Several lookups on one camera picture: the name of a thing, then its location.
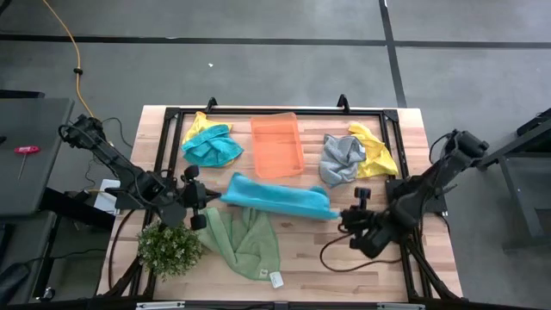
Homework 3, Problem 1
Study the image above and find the yellow microfiber towel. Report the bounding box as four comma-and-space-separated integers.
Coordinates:
182, 110, 237, 168
347, 122, 400, 180

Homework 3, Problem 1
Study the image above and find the white flat box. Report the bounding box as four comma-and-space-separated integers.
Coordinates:
91, 177, 122, 215

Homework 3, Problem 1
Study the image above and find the dark frame-side cable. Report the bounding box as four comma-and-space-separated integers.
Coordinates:
107, 208, 139, 290

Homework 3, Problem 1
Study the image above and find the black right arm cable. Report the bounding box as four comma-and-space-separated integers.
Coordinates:
319, 232, 404, 274

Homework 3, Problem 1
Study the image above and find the teal microfiber towel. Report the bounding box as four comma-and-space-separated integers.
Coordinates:
180, 124, 245, 169

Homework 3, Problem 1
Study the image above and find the grey side table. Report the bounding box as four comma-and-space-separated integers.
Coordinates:
0, 97, 76, 217

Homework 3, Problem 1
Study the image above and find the grey metal stand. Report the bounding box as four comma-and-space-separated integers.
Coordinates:
474, 107, 551, 251

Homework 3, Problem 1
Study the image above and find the black aluminium frame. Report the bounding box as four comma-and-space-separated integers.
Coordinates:
102, 93, 465, 303

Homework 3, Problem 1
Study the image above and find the thin black floor cable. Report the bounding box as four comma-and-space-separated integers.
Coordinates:
83, 116, 135, 191

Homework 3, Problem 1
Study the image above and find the red-handled hex key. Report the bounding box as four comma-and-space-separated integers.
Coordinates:
13, 145, 41, 182

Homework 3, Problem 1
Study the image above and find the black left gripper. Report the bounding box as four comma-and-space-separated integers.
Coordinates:
179, 164, 222, 232

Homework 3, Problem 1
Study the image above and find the black metal beam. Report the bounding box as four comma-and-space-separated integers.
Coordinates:
39, 187, 117, 232

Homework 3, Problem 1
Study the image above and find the light blue microfiber towel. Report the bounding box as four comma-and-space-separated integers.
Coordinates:
219, 171, 342, 221

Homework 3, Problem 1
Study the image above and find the silver metal bracket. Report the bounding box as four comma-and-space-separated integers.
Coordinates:
135, 301, 187, 310
376, 301, 426, 310

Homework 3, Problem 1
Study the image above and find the green microfiber towel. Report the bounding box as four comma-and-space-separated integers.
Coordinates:
196, 206, 286, 289

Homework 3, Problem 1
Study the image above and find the artificial green plant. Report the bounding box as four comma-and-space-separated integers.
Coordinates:
136, 219, 205, 282

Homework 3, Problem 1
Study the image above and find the grey microfiber towel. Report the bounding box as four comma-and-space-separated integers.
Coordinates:
318, 133, 368, 189

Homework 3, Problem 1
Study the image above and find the yellow extension cable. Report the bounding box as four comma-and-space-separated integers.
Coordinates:
40, 0, 96, 119

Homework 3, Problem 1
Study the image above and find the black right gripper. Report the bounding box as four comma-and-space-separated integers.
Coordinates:
336, 187, 395, 259

